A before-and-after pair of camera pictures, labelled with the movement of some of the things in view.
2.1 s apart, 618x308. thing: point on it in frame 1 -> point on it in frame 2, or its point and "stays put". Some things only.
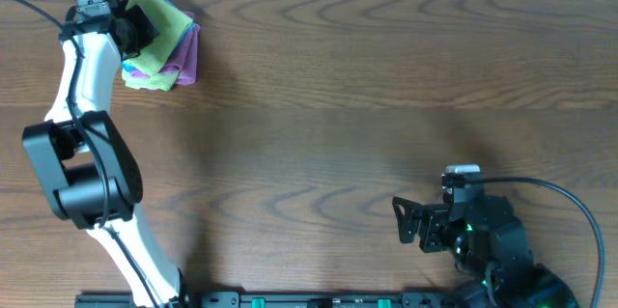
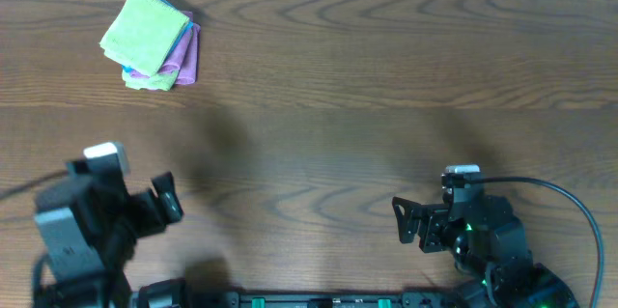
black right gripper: [430, 227] stays put
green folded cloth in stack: [161, 80] stays put
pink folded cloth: [184, 59] stays put
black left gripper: [143, 28] -> [149, 207]
